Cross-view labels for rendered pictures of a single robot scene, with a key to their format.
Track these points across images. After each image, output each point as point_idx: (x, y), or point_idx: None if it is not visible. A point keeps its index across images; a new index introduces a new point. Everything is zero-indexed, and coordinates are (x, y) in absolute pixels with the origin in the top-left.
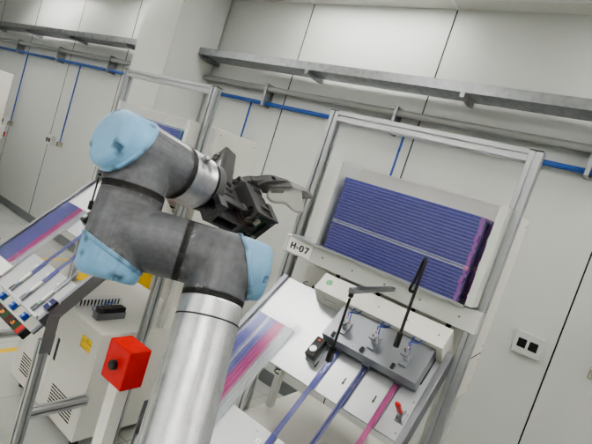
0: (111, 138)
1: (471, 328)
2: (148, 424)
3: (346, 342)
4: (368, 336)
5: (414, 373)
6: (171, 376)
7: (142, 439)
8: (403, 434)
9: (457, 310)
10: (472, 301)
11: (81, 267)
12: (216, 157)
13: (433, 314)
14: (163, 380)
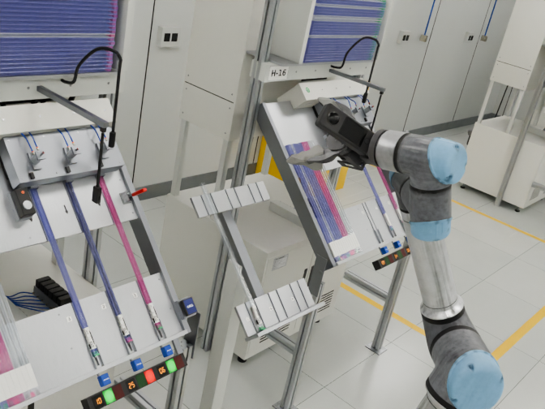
0: (463, 165)
1: (120, 88)
2: (444, 264)
3: (49, 174)
4: (75, 153)
5: (117, 157)
6: (443, 242)
7: (445, 270)
8: (139, 208)
9: (105, 78)
10: (126, 66)
11: (448, 235)
12: (339, 118)
13: (87, 92)
14: (441, 246)
